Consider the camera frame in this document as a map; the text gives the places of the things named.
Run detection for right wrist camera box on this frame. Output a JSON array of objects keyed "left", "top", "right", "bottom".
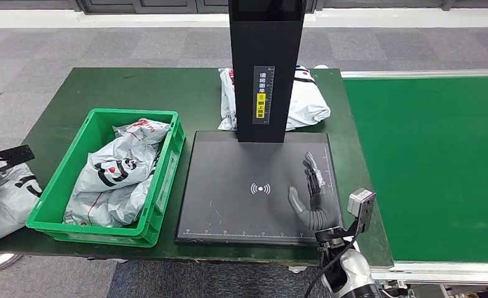
[{"left": 314, "top": 187, "right": 377, "bottom": 244}]

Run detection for dark grey wall panel frame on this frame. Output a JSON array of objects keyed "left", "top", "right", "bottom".
[{"left": 0, "top": 0, "right": 488, "bottom": 15}]

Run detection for green conveyor belt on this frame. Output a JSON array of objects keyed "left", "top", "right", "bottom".
[{"left": 340, "top": 69, "right": 488, "bottom": 286}]

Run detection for white plastic mailer parcel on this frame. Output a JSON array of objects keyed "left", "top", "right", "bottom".
[
  {"left": 0, "top": 162, "right": 44, "bottom": 249},
  {"left": 75, "top": 118, "right": 171, "bottom": 194},
  {"left": 63, "top": 174, "right": 155, "bottom": 229},
  {"left": 217, "top": 65, "right": 332, "bottom": 132}
]

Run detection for black inbound scanning machine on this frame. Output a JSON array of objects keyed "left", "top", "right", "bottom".
[{"left": 174, "top": 0, "right": 345, "bottom": 248}]

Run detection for green plastic crate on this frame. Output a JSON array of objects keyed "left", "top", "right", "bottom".
[{"left": 25, "top": 108, "right": 186, "bottom": 249}]

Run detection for ruler label sticker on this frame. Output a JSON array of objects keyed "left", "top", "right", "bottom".
[{"left": 252, "top": 65, "right": 276, "bottom": 125}]

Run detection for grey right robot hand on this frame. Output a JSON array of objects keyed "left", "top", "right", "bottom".
[{"left": 287, "top": 151, "right": 342, "bottom": 232}]

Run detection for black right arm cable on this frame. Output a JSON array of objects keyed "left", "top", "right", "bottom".
[{"left": 302, "top": 233, "right": 359, "bottom": 298}]

